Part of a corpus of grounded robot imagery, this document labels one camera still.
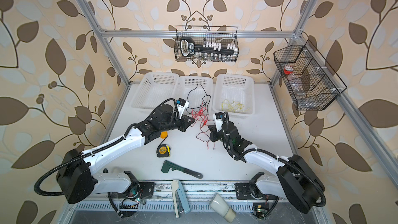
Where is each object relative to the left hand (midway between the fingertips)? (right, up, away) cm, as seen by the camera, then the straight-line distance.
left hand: (196, 119), depth 76 cm
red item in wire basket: (+49, +25, +5) cm, 55 cm away
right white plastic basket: (+26, +14, +39) cm, 49 cm away
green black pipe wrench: (-15, -25, +5) cm, 30 cm away
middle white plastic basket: (-1, +16, +40) cm, 43 cm away
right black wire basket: (+56, +18, -3) cm, 59 cm away
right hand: (+7, -6, +8) cm, 12 cm away
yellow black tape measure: (-18, -19, +9) cm, 28 cm away
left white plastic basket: (-34, +18, +41) cm, 56 cm away
